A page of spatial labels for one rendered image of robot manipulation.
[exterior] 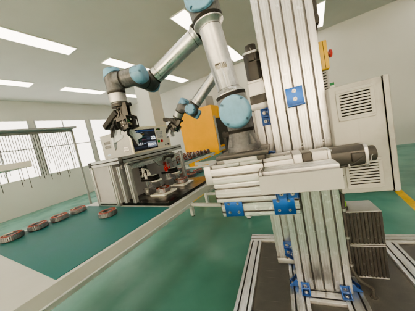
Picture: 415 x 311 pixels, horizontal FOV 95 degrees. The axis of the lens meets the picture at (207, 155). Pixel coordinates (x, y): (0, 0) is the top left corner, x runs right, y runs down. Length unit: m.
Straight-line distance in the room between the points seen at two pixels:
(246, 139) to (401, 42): 6.14
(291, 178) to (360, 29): 6.19
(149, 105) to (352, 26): 5.58
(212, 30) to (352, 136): 0.71
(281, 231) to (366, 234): 0.39
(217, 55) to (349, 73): 5.86
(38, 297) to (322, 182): 0.99
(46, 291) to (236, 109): 0.88
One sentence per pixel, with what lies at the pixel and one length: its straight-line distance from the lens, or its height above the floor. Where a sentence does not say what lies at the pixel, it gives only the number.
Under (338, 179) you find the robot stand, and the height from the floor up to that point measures 0.91.
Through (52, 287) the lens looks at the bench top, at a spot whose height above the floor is 0.74.
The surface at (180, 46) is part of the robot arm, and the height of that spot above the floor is 1.55.
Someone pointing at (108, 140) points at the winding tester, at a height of 1.26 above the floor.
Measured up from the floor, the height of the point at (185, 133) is 1.36.
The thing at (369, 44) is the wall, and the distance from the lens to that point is 6.69.
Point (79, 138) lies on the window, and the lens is 8.46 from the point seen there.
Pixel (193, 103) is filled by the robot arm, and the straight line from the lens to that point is 1.37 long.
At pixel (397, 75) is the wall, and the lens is 6.66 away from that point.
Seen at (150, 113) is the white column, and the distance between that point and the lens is 5.70.
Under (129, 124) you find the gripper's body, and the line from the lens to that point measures 0.90.
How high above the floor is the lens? 1.13
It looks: 5 degrees down
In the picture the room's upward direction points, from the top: 12 degrees counter-clockwise
